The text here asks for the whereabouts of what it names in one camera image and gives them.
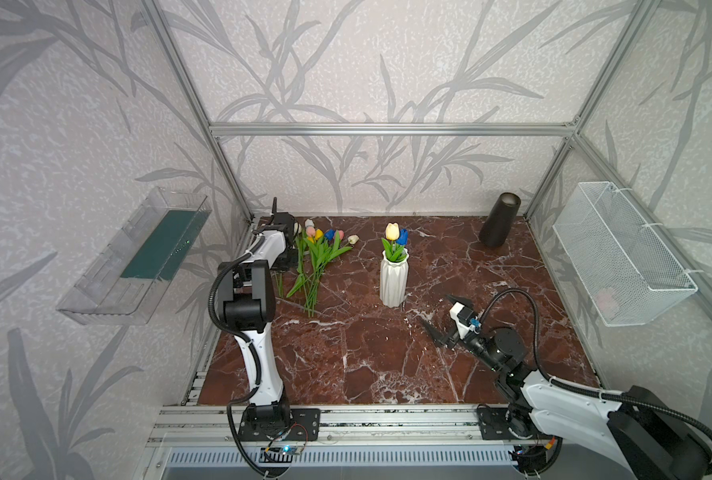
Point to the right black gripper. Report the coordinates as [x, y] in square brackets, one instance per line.
[449, 336]

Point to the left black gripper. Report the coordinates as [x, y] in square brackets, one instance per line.
[280, 222]

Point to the cream white tulip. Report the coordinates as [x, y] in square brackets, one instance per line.
[301, 234]

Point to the pink tulip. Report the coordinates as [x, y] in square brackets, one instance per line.
[324, 247]

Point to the white ribbed vase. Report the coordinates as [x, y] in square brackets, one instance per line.
[393, 281]

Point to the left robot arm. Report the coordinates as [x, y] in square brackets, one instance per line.
[242, 303]

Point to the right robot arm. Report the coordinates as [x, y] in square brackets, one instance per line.
[633, 428]

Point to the black cone vase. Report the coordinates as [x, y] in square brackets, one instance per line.
[498, 224]

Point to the pink object in basket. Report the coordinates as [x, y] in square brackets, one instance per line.
[607, 303]

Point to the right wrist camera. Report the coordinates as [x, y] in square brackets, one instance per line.
[465, 319]

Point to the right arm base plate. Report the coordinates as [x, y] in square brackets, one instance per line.
[507, 422]

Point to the clear plastic wall shelf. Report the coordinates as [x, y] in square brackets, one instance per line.
[124, 285]

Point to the white wire mesh basket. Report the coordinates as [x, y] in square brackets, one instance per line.
[611, 244]

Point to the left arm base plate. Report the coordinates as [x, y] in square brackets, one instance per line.
[279, 420]

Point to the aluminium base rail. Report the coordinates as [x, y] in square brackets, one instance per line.
[341, 425]

